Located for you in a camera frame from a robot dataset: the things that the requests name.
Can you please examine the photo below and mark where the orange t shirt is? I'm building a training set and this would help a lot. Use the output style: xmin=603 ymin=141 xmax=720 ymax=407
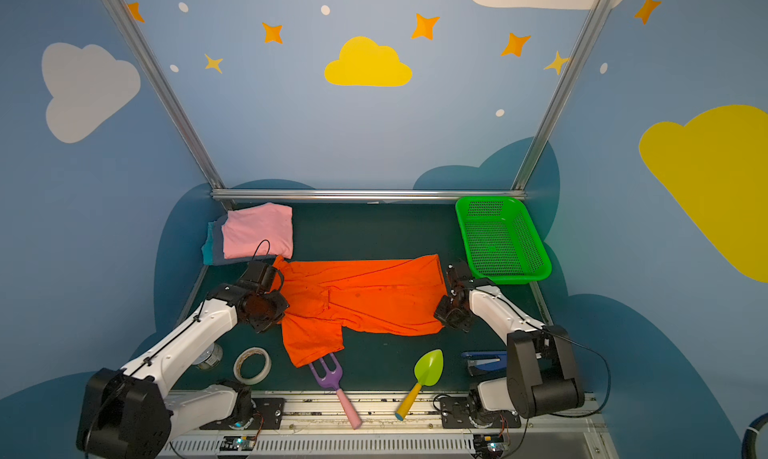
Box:
xmin=274 ymin=255 xmax=446 ymax=368

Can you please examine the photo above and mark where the green plastic basket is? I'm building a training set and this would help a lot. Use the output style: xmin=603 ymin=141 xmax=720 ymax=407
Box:
xmin=455 ymin=196 xmax=552 ymax=285

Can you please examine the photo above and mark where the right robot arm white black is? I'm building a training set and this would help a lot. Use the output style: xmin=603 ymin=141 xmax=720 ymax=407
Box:
xmin=434 ymin=262 xmax=585 ymax=424

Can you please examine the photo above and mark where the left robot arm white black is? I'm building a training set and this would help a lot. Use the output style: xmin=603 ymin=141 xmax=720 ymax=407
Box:
xmin=76 ymin=261 xmax=289 ymax=458

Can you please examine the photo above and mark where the grey folded t shirt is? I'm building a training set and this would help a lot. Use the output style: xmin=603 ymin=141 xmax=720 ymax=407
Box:
xmin=212 ymin=214 xmax=242 ymax=266

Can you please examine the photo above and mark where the blue stapler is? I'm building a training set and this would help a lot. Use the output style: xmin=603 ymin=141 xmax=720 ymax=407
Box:
xmin=461 ymin=351 xmax=507 ymax=377

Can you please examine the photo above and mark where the green toy shovel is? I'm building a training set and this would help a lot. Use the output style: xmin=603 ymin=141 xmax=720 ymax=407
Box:
xmin=395 ymin=349 xmax=444 ymax=421

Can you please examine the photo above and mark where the pink folded t shirt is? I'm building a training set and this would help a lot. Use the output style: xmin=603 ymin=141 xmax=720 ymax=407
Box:
xmin=222 ymin=203 xmax=294 ymax=260

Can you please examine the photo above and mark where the teal folded t shirt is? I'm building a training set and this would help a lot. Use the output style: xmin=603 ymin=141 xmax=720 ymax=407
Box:
xmin=201 ymin=222 xmax=215 ymax=266

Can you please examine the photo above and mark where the silver tin can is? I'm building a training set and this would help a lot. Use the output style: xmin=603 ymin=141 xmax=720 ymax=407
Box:
xmin=193 ymin=343 xmax=223 ymax=370

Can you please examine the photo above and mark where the white tape roll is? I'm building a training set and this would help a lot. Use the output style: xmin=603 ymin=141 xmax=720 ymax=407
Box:
xmin=232 ymin=347 xmax=273 ymax=386

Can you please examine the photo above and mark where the purple toy garden fork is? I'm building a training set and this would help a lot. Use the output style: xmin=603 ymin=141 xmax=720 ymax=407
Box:
xmin=309 ymin=353 xmax=363 ymax=430

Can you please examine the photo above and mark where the back horizontal aluminium bar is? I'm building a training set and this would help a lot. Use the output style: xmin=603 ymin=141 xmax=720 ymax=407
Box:
xmin=211 ymin=189 xmax=526 ymax=203

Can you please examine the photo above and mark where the right circuit board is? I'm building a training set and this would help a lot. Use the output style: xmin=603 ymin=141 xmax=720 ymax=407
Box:
xmin=473 ymin=435 xmax=506 ymax=458

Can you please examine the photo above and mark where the circuit board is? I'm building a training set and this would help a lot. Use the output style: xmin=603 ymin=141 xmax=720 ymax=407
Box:
xmin=219 ymin=436 xmax=257 ymax=454
xmin=473 ymin=435 xmax=506 ymax=458

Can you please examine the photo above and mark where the left circuit board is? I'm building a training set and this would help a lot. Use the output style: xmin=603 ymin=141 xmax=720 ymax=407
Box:
xmin=219 ymin=436 xmax=257 ymax=454

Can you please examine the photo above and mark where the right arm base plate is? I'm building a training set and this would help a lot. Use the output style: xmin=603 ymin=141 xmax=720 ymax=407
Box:
xmin=433 ymin=395 xmax=522 ymax=429

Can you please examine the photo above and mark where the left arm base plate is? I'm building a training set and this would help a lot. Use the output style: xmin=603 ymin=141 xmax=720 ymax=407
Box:
xmin=199 ymin=397 xmax=286 ymax=431

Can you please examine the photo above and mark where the aluminium rail base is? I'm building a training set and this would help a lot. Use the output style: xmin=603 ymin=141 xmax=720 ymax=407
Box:
xmin=127 ymin=391 xmax=618 ymax=458

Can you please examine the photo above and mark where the right aluminium frame post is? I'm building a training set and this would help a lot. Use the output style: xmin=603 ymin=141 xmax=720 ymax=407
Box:
xmin=510 ymin=0 xmax=613 ymax=197

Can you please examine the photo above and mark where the aluminium frame post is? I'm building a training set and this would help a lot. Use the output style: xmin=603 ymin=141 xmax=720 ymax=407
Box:
xmin=510 ymin=0 xmax=613 ymax=197
xmin=100 ymin=0 xmax=225 ymax=189

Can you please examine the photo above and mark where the left aluminium frame post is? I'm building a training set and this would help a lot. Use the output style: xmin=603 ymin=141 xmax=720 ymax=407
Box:
xmin=100 ymin=0 xmax=225 ymax=189

